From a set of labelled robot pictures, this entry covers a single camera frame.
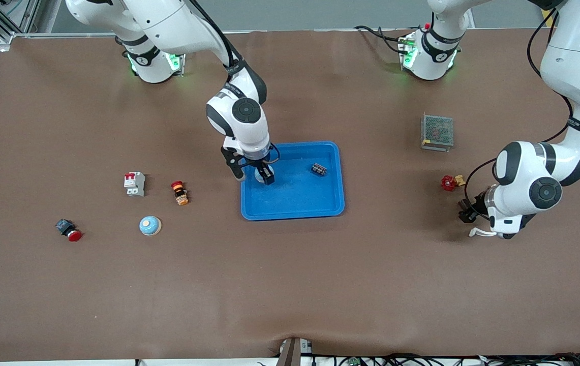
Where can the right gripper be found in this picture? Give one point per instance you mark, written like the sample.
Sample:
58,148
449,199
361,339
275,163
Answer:
261,164

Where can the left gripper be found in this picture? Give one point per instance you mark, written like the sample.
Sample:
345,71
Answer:
474,206

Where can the small dark connector block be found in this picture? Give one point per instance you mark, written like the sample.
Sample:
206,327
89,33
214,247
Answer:
319,169

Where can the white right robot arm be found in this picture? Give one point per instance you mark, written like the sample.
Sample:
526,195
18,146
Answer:
168,25

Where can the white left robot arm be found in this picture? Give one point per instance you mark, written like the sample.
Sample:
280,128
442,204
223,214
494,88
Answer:
574,51

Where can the blue plastic tray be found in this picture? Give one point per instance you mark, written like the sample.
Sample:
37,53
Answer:
300,201

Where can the white curved plastic clip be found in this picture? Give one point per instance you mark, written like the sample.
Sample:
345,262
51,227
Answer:
474,233

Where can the brass valve red handwheel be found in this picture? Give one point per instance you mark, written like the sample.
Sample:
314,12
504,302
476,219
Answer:
448,183

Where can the metal mesh power supply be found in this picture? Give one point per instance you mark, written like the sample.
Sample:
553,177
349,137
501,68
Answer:
437,131

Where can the brown table mat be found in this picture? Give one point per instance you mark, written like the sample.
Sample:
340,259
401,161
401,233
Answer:
290,284

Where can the red mushroom push button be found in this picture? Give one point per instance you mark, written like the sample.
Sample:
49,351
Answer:
68,231

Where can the white circuit breaker red switch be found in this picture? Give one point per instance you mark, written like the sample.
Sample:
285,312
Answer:
136,184

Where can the grey metal clamp bracket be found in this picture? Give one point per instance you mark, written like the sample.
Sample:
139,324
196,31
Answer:
294,353

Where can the aluminium frame profile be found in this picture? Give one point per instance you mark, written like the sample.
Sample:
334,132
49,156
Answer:
5,40

